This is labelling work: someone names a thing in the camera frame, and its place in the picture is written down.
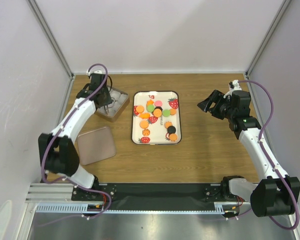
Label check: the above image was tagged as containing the orange cookie upper right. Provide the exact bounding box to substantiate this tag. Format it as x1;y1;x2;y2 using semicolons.
169;108;177;116

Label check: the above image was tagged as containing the green macaron cookie left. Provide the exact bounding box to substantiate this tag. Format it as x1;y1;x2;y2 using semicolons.
146;104;155;113

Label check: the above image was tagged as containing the brown tin lid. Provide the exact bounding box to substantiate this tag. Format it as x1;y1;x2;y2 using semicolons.
77;126;117;166

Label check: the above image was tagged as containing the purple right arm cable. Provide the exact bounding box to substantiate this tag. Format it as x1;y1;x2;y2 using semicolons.
224;79;300;230

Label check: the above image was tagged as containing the white strawberry print tray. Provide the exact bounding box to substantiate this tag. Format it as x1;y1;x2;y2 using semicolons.
131;90;182;145

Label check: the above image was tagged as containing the orange waffle round cookie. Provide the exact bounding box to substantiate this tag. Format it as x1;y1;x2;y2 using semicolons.
152;109;162;118

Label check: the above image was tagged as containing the black sandwich cookie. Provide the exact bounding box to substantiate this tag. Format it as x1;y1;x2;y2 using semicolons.
155;106;163;111
167;125;177;134

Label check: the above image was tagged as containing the pink macaron cookie top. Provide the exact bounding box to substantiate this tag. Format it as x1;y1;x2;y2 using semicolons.
154;100;163;107

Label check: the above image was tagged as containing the orange flower shaped cookie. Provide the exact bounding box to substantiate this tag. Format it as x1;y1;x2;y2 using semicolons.
142;128;151;137

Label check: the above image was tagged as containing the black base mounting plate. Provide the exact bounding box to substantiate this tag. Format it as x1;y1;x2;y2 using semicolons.
72;182;251;212

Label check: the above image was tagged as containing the orange star cookie top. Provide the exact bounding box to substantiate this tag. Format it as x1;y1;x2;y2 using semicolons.
146;100;154;106

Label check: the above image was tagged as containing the orange cookie bottom right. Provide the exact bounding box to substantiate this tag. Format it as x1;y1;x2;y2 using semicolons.
169;133;178;142

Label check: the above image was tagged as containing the black sandwich cookie centre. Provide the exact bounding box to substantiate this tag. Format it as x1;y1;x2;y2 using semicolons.
155;106;163;111

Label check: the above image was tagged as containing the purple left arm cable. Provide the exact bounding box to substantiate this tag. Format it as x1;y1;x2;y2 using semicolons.
40;63;113;222

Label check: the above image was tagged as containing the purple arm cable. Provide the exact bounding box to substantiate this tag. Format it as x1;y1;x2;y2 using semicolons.
40;63;113;222
224;79;300;230

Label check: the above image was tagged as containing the brown cookie tin box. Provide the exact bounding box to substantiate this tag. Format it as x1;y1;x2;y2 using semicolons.
95;85;130;123

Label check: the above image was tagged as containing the aluminium frame rail front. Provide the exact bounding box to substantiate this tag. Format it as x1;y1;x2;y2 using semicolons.
24;182;253;215

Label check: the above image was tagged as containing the orange waffle cookie left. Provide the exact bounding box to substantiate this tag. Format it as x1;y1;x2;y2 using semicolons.
139;120;149;129

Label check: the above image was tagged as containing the green macaron cookie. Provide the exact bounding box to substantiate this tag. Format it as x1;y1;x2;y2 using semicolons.
146;104;155;113
162;109;171;117

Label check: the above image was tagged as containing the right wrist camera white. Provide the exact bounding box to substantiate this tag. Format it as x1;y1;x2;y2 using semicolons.
228;79;242;95

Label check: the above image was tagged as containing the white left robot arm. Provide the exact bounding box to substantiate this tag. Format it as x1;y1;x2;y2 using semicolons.
38;70;108;200

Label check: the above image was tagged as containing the black sandwich cookie lower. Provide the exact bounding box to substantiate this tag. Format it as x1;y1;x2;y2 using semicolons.
167;125;177;134

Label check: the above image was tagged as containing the green macaron cookie right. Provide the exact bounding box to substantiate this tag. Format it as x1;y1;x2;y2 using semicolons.
162;109;171;117

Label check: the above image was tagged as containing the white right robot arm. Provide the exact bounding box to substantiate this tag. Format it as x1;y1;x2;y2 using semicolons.
197;90;300;217

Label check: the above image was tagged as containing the orange round cookie far left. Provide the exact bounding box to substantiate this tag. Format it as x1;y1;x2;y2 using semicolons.
135;105;145;114

